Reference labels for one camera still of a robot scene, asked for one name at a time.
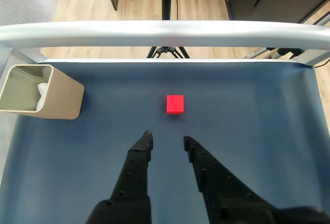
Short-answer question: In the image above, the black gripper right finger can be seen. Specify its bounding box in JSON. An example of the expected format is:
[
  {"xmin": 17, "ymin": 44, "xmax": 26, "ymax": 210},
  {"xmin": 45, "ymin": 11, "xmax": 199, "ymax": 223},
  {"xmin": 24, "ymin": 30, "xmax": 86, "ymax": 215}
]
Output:
[{"xmin": 183, "ymin": 135, "xmax": 330, "ymax": 224}]

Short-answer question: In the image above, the white crumpled paper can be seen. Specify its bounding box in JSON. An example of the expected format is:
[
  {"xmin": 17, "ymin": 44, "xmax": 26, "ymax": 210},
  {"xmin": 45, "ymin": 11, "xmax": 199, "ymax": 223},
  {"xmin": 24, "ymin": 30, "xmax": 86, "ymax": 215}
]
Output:
[{"xmin": 37, "ymin": 81, "xmax": 50, "ymax": 111}]

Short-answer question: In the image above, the silver metal cart frame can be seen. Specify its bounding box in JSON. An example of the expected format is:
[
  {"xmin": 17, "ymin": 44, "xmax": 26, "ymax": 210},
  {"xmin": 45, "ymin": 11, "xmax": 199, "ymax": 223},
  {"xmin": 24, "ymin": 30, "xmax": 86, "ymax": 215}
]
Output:
[{"xmin": 0, "ymin": 20, "xmax": 330, "ymax": 80}]

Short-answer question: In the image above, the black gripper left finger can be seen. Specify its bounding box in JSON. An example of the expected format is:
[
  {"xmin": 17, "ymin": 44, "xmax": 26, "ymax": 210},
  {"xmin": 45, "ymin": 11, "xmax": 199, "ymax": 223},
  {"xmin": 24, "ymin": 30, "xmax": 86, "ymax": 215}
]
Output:
[{"xmin": 85, "ymin": 130, "xmax": 154, "ymax": 224}]

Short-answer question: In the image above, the red cube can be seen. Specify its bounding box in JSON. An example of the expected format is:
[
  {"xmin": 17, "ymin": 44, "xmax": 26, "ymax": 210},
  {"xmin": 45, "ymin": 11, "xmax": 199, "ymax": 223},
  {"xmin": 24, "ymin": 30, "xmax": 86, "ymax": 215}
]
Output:
[{"xmin": 166, "ymin": 95, "xmax": 185, "ymax": 115}]

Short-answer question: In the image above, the dark grey mat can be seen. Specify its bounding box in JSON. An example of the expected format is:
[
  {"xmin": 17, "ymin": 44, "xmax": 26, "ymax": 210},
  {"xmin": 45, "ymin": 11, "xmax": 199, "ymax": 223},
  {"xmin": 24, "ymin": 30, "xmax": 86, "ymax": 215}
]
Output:
[{"xmin": 0, "ymin": 61, "xmax": 325, "ymax": 224}]

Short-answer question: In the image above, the beige open box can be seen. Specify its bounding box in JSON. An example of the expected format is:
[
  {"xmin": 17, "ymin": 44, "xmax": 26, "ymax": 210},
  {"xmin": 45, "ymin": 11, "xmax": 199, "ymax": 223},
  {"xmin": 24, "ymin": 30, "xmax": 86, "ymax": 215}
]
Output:
[{"xmin": 0, "ymin": 64, "xmax": 85, "ymax": 120}]

